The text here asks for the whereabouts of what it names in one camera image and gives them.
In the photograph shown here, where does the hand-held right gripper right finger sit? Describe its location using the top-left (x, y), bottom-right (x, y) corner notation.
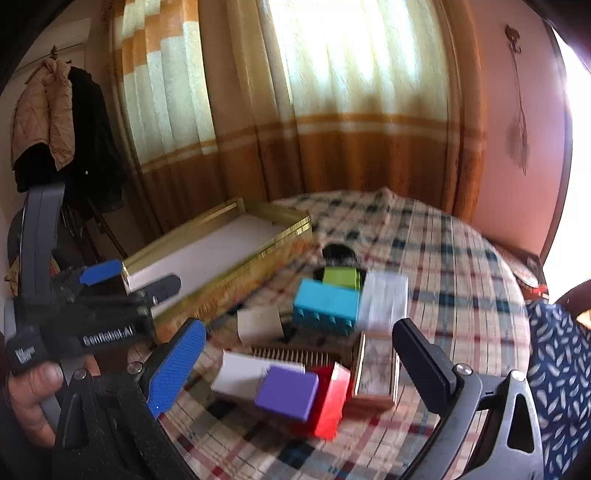
top-left (392, 318), bottom-right (548, 480)

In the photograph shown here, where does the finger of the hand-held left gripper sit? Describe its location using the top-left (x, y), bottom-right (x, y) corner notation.
top-left (51, 259), bottom-right (123, 301)
top-left (69, 274), bottom-right (182, 319)

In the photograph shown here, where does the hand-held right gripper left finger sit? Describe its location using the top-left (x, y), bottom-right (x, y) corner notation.
top-left (53, 318), bottom-right (207, 480)

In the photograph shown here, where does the gold framed compact mirror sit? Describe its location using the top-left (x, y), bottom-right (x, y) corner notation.
top-left (346, 330), bottom-right (400, 409)

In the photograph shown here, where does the white and brown box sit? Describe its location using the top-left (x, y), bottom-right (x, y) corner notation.
top-left (211, 351), bottom-right (305, 407)

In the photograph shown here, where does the gold tin tray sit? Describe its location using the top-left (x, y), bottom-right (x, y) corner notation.
top-left (121, 198), bottom-right (314, 333)

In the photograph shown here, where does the clear plastic box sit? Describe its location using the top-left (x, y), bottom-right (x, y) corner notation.
top-left (355, 271), bottom-right (410, 333)

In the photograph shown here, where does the white charger adapter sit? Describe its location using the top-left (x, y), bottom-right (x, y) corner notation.
top-left (237, 305), bottom-right (283, 344)

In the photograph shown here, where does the red building block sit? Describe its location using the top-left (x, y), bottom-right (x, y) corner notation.
top-left (305, 362), bottom-right (352, 440)

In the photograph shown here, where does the purple block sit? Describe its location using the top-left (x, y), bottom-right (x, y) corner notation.
top-left (254, 366), bottom-right (320, 423)

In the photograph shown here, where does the blue building block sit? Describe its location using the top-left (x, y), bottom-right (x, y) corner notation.
top-left (292, 278), bottom-right (362, 335)

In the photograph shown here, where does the green cube box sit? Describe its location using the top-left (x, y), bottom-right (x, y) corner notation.
top-left (322, 266), bottom-right (362, 292)

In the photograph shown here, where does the brown comb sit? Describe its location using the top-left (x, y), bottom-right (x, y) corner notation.
top-left (252, 346), bottom-right (342, 370)

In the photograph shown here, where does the black hair claw clip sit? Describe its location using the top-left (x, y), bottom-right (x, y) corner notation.
top-left (321, 244), bottom-right (365, 273)

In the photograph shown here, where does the person's left hand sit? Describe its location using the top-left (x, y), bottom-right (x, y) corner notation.
top-left (7, 364), bottom-right (63, 448)

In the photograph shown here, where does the dark wooden furniture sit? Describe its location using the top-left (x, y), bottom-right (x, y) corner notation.
top-left (60, 194), bottom-right (130, 268)

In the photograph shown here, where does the black jacket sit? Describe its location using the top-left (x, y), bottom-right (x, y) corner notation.
top-left (14, 67), bottom-right (125, 215)

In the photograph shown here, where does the beige quilted jacket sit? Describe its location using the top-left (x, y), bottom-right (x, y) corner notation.
top-left (10, 58), bottom-right (77, 171)

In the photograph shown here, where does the blue patterned cushion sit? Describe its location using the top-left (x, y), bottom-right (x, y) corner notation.
top-left (524, 300), bottom-right (591, 480)

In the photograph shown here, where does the wooden chair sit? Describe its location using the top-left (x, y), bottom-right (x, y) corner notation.
top-left (551, 282), bottom-right (591, 330)

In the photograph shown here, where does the orange and cream curtain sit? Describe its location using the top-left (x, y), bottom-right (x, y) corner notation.
top-left (108, 0), bottom-right (488, 232)

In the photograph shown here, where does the wall tassel ornament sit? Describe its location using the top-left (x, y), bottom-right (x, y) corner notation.
top-left (504, 25), bottom-right (529, 176)

